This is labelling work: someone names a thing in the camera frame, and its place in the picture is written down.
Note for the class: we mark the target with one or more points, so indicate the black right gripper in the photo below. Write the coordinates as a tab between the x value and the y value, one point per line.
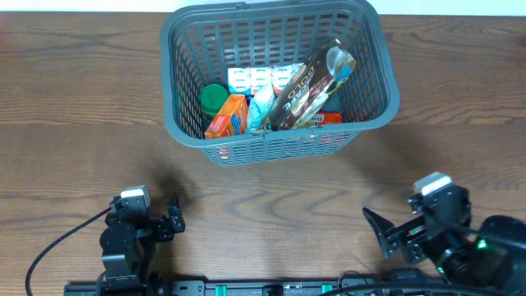
399	237

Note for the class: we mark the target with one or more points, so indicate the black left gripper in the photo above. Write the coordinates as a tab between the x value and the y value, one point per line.
167	230

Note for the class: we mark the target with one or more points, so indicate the orange Redoxon box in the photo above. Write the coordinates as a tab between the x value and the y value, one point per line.
231	120

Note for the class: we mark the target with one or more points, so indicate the green lid glass jar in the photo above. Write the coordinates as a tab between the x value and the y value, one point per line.
212	99

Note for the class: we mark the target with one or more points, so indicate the light blue wipes pack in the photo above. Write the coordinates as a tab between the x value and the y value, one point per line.
259	107

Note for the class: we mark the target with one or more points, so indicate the San Remo spaghetti packet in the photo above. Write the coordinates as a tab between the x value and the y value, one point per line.
322	118

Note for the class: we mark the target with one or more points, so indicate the Kleenex tissue multipack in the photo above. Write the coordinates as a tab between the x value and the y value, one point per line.
248	80

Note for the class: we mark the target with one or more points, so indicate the dark grey plastic basket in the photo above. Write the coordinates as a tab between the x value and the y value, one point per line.
200	43

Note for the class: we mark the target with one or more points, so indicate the Nescafe Gold coffee pouch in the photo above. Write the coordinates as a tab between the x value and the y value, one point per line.
312	86

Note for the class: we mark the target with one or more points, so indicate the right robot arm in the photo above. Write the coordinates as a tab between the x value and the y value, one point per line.
490	257

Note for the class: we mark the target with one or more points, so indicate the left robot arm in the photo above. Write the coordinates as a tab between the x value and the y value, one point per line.
130	242

